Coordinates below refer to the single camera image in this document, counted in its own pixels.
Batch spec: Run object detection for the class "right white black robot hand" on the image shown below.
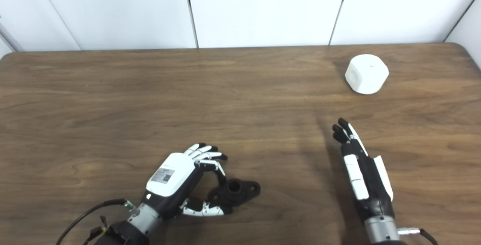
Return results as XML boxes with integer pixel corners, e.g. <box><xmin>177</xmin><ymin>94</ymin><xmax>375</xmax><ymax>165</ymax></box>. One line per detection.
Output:
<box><xmin>332</xmin><ymin>118</ymin><xmax>395</xmax><ymax>221</ymax></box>

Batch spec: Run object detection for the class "white polyhedral block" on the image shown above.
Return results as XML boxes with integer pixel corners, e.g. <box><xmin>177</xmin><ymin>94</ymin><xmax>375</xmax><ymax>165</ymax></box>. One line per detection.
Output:
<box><xmin>345</xmin><ymin>54</ymin><xmax>389</xmax><ymax>95</ymax></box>

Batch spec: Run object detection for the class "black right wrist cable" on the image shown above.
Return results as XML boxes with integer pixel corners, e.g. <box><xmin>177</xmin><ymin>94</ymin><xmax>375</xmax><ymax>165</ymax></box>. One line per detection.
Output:
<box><xmin>397</xmin><ymin>228</ymin><xmax>438</xmax><ymax>245</ymax></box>

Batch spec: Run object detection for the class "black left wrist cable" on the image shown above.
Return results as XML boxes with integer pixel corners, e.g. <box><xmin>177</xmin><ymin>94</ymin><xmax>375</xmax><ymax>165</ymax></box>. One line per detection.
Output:
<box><xmin>56</xmin><ymin>199</ymin><xmax>136</xmax><ymax>245</ymax></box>

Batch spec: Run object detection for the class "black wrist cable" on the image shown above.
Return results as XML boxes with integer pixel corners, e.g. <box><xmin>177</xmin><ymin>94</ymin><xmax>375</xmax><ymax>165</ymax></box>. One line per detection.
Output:
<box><xmin>397</xmin><ymin>228</ymin><xmax>438</xmax><ymax>245</ymax></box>
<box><xmin>56</xmin><ymin>199</ymin><xmax>136</xmax><ymax>245</ymax></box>

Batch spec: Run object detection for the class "black plastic holder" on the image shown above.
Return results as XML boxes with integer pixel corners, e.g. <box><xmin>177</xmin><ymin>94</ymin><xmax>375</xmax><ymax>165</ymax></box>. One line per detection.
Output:
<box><xmin>208</xmin><ymin>178</ymin><xmax>261</xmax><ymax>212</ymax></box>

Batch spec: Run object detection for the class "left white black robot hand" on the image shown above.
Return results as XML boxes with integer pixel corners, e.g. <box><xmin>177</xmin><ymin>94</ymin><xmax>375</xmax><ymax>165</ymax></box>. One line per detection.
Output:
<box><xmin>145</xmin><ymin>143</ymin><xmax>233</xmax><ymax>219</ymax></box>

